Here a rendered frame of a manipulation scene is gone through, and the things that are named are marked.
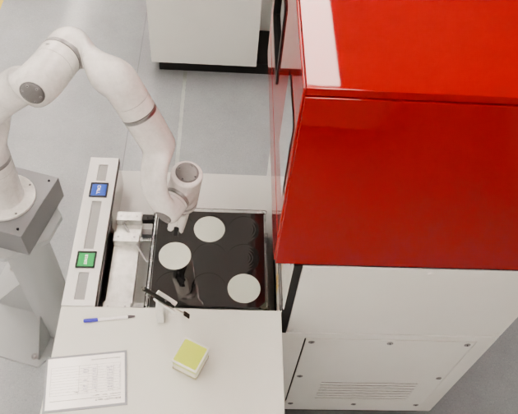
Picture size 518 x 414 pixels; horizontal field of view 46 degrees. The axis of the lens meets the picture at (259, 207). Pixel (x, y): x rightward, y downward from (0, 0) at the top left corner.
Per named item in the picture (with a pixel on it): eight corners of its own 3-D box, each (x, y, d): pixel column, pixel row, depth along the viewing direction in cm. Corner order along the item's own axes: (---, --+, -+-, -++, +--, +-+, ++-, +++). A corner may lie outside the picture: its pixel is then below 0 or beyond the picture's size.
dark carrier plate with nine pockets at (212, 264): (263, 214, 202) (263, 213, 202) (265, 308, 182) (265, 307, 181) (159, 211, 200) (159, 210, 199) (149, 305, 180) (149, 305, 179)
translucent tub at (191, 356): (210, 358, 164) (210, 347, 159) (196, 382, 160) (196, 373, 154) (185, 346, 166) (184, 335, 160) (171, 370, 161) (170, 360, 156)
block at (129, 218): (142, 217, 200) (141, 211, 197) (141, 225, 198) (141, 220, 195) (117, 216, 199) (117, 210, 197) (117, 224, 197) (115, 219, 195)
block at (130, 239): (140, 237, 195) (139, 232, 193) (139, 246, 193) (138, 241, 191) (115, 236, 195) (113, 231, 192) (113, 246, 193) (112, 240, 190)
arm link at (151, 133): (123, 144, 139) (181, 229, 159) (161, 98, 147) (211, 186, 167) (97, 141, 144) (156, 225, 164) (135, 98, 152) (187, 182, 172)
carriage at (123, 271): (144, 220, 203) (143, 214, 200) (131, 320, 181) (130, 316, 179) (119, 219, 202) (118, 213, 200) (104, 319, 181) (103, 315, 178)
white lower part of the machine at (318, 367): (396, 252, 304) (450, 142, 238) (424, 418, 256) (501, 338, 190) (256, 248, 300) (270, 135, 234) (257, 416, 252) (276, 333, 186)
